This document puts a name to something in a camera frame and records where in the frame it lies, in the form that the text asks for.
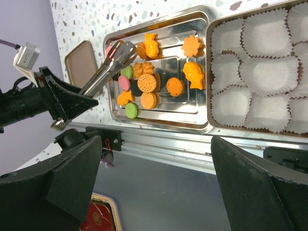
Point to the stainless steel serving tongs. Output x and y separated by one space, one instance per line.
121 55

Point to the pink macaron cookie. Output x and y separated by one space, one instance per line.
124 82

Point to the brown tin lid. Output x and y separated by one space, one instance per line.
81 64

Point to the red gold box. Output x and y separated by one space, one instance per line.
102 215

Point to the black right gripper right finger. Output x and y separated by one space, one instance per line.
268 193

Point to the orange flower cookie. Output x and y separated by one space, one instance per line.
192 45

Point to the white paper cupcake liner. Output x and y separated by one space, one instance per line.
267 35

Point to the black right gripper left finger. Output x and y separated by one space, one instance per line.
52 195

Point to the orange round biscuit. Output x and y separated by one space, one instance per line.
148 83
149 100

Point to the brown cookie tin box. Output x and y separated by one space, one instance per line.
222 70

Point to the green macaron cookie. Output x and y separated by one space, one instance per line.
128 72
131 110

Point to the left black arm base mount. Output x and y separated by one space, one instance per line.
110 139

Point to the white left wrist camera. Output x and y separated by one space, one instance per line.
25 59

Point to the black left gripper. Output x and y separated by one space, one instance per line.
62 100

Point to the stainless steel baking tray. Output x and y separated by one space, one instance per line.
188 112

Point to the orange swirl cookie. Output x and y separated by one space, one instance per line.
142 68

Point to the orange star cookie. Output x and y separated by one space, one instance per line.
125 97

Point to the black sandwich cookie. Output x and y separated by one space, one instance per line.
135 89

